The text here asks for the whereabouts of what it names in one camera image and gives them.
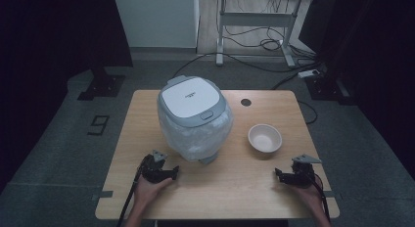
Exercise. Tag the beige bowl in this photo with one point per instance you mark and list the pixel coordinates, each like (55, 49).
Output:
(265, 139)

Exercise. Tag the white metal-frame desk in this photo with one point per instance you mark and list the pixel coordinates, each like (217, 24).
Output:
(257, 20)

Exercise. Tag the person's right hand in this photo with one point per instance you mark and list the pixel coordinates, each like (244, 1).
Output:
(308, 196)

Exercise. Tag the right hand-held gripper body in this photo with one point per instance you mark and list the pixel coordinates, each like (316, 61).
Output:
(301, 173)

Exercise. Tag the white rice cooker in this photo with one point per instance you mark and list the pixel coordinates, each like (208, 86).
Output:
(192, 99)

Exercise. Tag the black stand base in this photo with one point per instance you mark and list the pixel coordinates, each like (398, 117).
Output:
(326, 88)
(102, 85)

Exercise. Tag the grey tape strip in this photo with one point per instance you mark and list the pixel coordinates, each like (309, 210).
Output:
(332, 194)
(103, 194)

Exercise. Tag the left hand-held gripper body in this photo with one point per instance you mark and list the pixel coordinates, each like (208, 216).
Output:
(153, 170)

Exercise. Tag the dark curtain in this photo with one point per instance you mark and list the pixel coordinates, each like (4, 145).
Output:
(375, 41)
(49, 41)

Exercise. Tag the person's left hand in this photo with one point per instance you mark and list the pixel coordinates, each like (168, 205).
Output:
(147, 192)

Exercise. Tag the white power strip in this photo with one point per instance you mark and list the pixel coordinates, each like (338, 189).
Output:
(308, 73)

